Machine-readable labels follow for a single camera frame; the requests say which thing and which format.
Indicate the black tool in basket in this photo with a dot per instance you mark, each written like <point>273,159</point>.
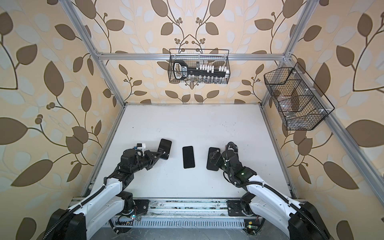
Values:
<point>199,71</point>

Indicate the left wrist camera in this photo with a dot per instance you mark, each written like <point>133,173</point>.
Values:
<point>140,146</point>

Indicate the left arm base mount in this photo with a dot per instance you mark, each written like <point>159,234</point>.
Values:
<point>124,221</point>

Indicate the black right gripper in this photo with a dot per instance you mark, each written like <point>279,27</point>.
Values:
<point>217,153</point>

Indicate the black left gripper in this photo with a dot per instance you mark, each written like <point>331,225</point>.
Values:
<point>153,155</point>

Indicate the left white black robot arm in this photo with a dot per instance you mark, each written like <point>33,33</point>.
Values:
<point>82,220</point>

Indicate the wall wire basket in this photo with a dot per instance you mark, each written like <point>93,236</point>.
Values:
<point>300,102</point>
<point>199,54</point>

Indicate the right wall wire basket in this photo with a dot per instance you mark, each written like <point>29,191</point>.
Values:
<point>300,102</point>

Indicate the back wall wire basket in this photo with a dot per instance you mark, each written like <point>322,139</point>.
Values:
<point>199,54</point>

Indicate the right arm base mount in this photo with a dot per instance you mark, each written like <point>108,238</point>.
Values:
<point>252,223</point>

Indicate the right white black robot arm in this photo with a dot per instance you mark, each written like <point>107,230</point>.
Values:
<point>298,220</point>

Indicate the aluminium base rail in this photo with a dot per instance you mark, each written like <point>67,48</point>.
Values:
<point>178,209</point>

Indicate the black phone case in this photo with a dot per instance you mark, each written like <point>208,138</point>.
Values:
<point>211,159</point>

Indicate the black phone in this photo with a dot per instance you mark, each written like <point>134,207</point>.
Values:
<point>188,157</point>

